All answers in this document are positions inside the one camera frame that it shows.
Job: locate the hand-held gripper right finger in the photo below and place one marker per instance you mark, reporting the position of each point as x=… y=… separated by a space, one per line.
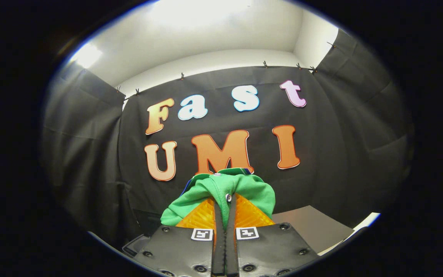
x=231 y=250

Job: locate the white board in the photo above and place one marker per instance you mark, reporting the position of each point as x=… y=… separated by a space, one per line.
x=367 y=221

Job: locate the grey cabinet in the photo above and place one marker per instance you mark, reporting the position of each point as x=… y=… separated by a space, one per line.
x=313 y=227

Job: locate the black backdrop cloth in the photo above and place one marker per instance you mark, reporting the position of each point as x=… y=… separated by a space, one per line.
x=329 y=173

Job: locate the row of small black clips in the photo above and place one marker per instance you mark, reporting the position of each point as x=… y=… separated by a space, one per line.
x=182 y=76

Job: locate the green polo shirt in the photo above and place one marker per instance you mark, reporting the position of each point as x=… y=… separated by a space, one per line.
x=214 y=186

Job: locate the ceiling light panel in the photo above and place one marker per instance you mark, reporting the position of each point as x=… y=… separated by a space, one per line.
x=87 y=55

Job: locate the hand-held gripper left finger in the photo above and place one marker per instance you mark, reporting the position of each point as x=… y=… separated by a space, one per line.
x=219 y=250

